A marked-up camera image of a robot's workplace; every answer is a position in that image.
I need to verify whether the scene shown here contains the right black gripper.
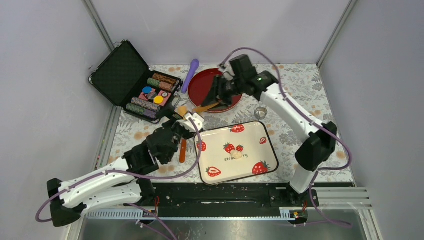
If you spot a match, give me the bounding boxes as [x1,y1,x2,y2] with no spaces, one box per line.
[201,74,245,111]

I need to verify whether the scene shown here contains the wooden dough roller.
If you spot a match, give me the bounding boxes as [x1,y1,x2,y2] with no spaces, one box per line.
[175,102,220,117]

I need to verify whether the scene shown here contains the strawberry pattern white tray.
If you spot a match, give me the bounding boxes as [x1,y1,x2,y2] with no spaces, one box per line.
[193,121,279,185]

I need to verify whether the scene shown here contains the small dough piece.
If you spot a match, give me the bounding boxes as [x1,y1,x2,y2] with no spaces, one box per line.
[230,150,243,160]

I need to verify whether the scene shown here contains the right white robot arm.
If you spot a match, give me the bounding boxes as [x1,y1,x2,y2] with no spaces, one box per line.
[201,54,337,206]

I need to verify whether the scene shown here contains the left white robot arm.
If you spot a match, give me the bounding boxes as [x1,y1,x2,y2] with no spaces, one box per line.
[43,111,205,227]

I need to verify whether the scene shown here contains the round red lacquer plate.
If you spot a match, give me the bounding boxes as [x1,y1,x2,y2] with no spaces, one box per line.
[187,68,243,114]

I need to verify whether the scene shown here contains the yellow poker chip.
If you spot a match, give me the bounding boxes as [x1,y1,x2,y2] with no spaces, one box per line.
[153,95,164,105]

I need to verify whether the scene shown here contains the blue poker chip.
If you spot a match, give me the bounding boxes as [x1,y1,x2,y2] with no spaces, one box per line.
[142,86,155,95]

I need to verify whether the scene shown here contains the black poker chip case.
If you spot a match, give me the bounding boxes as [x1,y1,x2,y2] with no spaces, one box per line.
[88,40,183,124]

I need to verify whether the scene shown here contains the metal spatula orange handle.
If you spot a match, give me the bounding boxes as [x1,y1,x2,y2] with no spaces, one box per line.
[179,138,187,164]

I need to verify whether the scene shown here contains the purple silicone handle tool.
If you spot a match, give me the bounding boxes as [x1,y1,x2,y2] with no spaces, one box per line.
[181,59,200,94]

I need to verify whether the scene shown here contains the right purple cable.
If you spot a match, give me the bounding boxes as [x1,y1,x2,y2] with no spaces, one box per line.
[219,46,354,229]

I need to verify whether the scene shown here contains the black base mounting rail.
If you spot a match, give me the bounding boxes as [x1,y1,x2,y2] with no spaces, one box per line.
[136,183,343,219]

